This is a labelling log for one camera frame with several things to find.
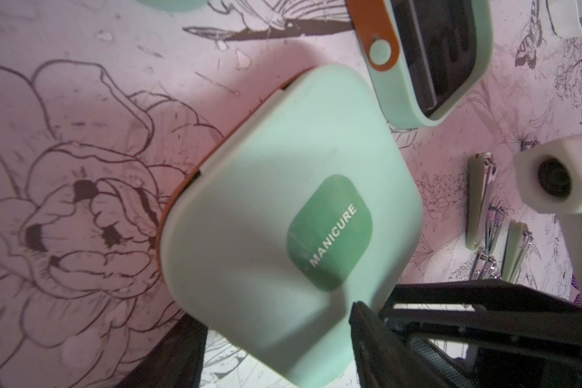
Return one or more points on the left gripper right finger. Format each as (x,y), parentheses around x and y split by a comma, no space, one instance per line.
(382,360)

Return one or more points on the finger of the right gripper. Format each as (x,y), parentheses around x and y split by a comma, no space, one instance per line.
(491,294)
(555,335)

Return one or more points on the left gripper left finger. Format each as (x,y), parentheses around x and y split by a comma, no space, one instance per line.
(176,361)

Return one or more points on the green clipper case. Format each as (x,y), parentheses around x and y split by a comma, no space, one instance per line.
(305,209)

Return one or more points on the potted green plant white pot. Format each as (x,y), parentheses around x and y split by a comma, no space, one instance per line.
(566,17)

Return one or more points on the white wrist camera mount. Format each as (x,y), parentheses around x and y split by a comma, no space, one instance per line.
(549,179)

